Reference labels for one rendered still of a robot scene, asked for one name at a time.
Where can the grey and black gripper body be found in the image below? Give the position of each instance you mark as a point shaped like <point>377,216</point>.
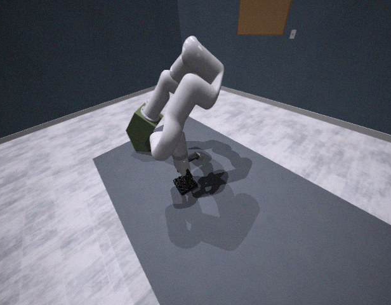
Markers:
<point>182,165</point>

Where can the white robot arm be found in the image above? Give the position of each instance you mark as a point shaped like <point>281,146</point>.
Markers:
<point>189,90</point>

